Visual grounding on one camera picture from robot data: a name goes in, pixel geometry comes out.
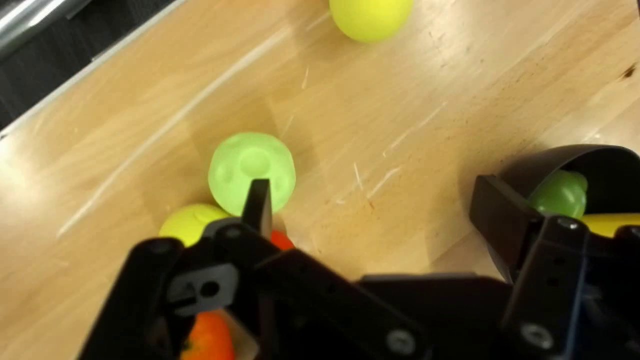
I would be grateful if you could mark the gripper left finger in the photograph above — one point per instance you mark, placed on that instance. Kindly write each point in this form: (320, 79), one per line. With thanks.
(310, 285)

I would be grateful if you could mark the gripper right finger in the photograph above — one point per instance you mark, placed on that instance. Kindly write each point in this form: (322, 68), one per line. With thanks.
(560, 280)

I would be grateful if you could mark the light green toy apple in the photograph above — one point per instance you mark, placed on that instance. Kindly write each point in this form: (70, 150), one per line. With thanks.
(240, 165)

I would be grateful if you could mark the yellow toy banana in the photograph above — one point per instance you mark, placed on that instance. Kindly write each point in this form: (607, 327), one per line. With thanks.
(610, 222)

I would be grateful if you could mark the dark green toy fruit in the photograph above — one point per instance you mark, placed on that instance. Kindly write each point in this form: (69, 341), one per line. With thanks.
(557, 195)

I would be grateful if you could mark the orange toy fruit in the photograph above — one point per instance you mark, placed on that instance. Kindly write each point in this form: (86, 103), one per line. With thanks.
(210, 340)

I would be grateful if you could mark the black bowl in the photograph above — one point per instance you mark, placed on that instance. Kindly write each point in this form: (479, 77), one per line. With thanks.
(615, 175)

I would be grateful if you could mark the yellow-green toy fruit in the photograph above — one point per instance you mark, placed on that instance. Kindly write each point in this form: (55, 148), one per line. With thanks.
(187, 225)

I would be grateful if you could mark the yellow toy fruit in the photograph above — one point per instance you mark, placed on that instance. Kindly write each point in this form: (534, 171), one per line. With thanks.
(370, 17)

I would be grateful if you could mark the silver metal bar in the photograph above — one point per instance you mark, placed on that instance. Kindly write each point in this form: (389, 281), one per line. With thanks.
(25, 20)

